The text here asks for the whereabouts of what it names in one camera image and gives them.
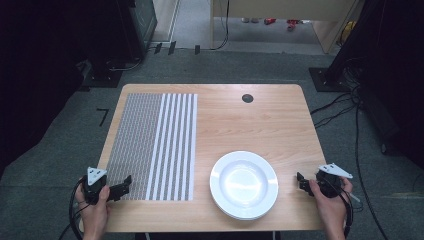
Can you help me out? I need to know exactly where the grey white striped placemat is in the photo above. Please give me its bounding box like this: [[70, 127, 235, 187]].
[[105, 92, 199, 202]]

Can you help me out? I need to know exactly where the light wooden cabinet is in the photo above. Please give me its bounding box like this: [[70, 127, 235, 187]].
[[209, 0, 365, 55]]

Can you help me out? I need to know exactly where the person's right hand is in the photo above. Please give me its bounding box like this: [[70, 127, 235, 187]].
[[308, 177, 354, 228]]

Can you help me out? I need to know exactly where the black hanging cable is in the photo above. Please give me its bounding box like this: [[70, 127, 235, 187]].
[[210, 0, 231, 52]]

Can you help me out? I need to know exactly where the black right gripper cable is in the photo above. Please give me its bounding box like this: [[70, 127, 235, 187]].
[[339, 186, 356, 238]]

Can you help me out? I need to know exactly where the black stand base plate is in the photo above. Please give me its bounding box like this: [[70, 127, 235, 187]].
[[308, 67, 352, 93]]

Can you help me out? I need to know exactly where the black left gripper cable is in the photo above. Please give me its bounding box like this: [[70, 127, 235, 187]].
[[58, 177, 88, 240]]

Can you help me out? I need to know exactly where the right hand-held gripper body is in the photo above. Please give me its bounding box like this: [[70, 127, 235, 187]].
[[314, 162, 354, 199]]

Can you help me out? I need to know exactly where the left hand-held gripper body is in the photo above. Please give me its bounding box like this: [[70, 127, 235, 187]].
[[81, 166, 109, 205]]

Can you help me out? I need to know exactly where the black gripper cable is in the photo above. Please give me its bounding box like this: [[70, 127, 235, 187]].
[[339, 186, 356, 238], [58, 177, 88, 240]]

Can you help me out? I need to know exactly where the black curtain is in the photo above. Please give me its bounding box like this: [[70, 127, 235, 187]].
[[0, 0, 134, 179], [324, 0, 424, 169]]

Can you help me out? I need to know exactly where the black floor cable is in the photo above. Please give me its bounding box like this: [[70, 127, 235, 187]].
[[314, 103, 357, 130], [309, 92, 355, 116]]

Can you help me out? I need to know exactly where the dark glass-fronted cabinet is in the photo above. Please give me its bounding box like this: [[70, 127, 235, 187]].
[[117, 0, 159, 62]]

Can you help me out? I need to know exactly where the black stand base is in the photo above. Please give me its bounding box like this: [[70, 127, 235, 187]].
[[77, 59, 125, 92]]

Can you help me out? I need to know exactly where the white deep plate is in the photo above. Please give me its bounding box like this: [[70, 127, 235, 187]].
[[209, 150, 280, 222]]

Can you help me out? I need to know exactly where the person's left hand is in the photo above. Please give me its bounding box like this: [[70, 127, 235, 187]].
[[74, 184, 111, 232]]

